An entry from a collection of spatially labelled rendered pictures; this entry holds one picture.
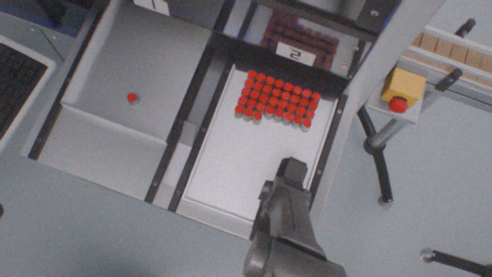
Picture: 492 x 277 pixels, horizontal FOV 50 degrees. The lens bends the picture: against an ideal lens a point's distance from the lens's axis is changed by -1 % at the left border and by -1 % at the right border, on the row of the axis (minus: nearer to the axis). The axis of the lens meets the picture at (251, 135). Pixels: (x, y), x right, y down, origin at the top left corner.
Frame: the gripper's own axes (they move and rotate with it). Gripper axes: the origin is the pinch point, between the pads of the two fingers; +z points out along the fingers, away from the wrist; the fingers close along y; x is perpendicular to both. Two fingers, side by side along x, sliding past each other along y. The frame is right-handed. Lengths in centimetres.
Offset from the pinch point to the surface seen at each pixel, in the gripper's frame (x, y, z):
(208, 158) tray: 17.7, 12.1, 0.8
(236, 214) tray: 7.4, 2.3, 2.5
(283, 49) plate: 9.5, 34.5, -17.9
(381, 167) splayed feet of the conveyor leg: -38, 59, 69
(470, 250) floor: -83, 45, 84
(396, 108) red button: -17.8, 31.2, -15.7
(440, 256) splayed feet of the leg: -69, 36, 77
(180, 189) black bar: 21.1, 2.8, 0.7
